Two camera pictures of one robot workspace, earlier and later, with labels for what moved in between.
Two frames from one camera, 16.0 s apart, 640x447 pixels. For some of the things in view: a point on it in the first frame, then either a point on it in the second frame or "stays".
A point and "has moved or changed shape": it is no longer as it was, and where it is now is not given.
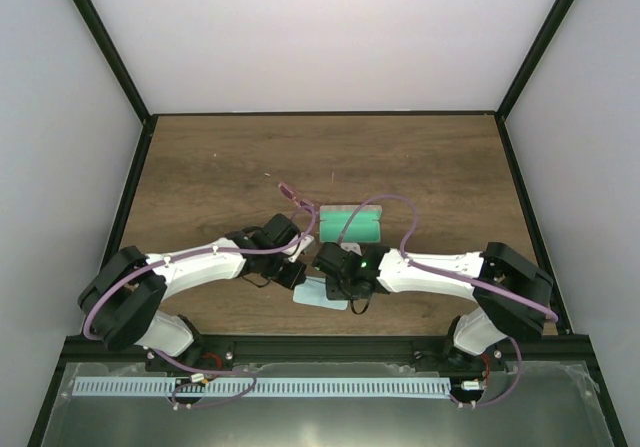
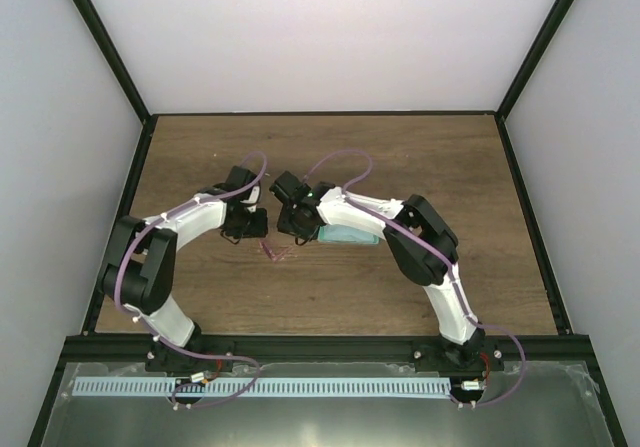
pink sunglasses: (294, 195) has moved or changed shape
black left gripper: (297, 277) → (260, 230)
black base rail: (428, 351) stays
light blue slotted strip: (259, 387) stays
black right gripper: (333, 291) → (285, 226)
